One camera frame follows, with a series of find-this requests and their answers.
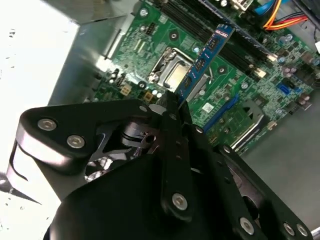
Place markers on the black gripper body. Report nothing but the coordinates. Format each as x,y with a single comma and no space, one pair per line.
112,205

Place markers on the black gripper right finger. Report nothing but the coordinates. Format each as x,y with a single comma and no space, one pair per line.
225,180

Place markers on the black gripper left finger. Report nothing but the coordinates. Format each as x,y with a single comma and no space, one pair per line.
87,117

